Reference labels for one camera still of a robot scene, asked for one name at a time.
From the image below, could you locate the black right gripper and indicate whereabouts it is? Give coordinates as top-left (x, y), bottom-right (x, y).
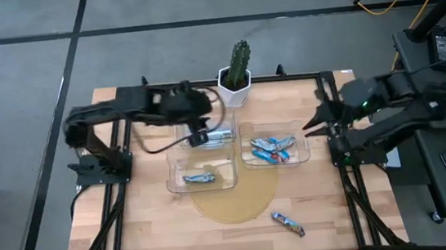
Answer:
top-left (300, 96), bottom-right (356, 140)

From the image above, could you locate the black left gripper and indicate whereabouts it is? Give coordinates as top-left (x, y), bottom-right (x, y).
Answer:
top-left (162, 87), bottom-right (216, 151)

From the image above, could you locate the blue granola bar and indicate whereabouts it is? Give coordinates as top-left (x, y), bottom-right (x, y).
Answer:
top-left (271, 208), bottom-right (307, 241)
top-left (181, 172), bottom-right (217, 186)
top-left (206, 128), bottom-right (235, 143)
top-left (251, 147), bottom-right (280, 167)
top-left (269, 148), bottom-right (292, 166)
top-left (272, 135), bottom-right (297, 153)

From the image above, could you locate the clear plastic bin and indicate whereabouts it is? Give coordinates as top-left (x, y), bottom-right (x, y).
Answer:
top-left (162, 141), bottom-right (241, 196)
top-left (172, 109), bottom-right (239, 152)
top-left (238, 115), bottom-right (313, 172)

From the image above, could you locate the round woven yellow placemat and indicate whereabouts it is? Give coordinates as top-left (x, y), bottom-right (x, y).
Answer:
top-left (186, 148), bottom-right (284, 229)

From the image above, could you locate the white paper sheet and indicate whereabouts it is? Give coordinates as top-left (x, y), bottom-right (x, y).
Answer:
top-left (384, 146), bottom-right (403, 171)

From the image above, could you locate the green cactus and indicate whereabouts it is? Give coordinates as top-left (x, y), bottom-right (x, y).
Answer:
top-left (221, 38), bottom-right (256, 91)

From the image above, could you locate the dark grey desk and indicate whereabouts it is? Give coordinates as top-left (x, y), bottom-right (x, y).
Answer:
top-left (391, 24), bottom-right (446, 232)

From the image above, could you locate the black power brick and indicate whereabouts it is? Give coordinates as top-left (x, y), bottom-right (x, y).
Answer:
top-left (426, 27), bottom-right (446, 75)

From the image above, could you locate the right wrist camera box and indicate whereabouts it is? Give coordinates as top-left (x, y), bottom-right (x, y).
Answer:
top-left (340, 78), bottom-right (372, 106)

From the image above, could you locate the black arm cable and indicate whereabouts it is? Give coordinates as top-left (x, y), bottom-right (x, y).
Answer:
top-left (127, 84), bottom-right (231, 158)

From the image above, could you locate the black aluminium table frame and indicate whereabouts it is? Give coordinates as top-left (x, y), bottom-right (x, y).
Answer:
top-left (49, 53), bottom-right (411, 250)

